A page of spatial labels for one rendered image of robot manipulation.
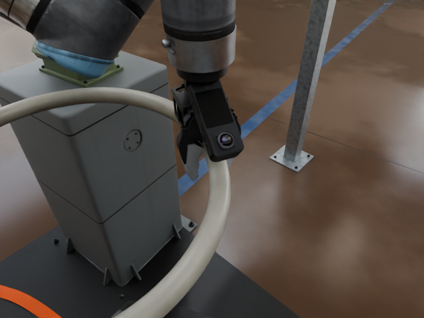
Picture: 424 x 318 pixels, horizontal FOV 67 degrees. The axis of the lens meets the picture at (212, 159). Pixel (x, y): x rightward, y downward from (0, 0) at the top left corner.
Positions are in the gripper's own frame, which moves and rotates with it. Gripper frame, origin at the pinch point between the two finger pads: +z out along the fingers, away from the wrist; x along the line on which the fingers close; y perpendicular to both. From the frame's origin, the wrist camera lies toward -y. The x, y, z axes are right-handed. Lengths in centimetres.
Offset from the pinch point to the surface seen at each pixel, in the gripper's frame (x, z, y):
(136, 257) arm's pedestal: 20, 82, 40
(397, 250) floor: -93, 96, 6
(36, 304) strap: 62, 89, 39
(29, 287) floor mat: 65, 90, 48
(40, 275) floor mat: 61, 90, 52
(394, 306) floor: -71, 94, -14
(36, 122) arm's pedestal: 34, 15, 52
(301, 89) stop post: -82, 51, 83
